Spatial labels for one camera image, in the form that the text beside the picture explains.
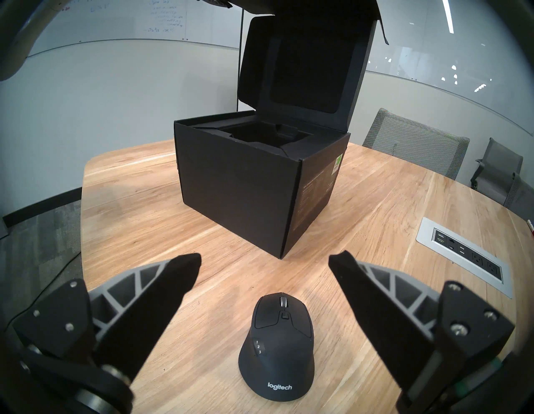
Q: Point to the glass wall whiteboard with scribbles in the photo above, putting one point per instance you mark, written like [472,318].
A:
[125,21]

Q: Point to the wide glass wall whiteboard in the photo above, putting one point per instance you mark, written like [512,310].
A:
[417,54]

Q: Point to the red whiteboard marker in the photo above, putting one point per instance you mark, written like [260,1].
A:
[530,226]

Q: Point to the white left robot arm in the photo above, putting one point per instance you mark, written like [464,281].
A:
[16,41]

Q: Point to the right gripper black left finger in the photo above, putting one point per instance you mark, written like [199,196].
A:
[142,300]

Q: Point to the grey plain mesh chair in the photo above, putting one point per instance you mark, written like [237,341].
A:
[523,200]

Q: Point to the grey office chair with armrests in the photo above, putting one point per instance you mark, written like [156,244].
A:
[498,171]

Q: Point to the silver table power outlet panel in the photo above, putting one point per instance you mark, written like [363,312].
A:
[463,254]

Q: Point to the black Logitech computer mouse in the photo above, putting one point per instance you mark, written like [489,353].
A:
[277,354]

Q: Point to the black cardboard box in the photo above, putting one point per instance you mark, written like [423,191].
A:
[238,188]

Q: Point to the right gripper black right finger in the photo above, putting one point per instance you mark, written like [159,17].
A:
[392,317]

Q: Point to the grey ribbed mesh chair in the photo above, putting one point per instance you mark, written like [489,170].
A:
[417,142]

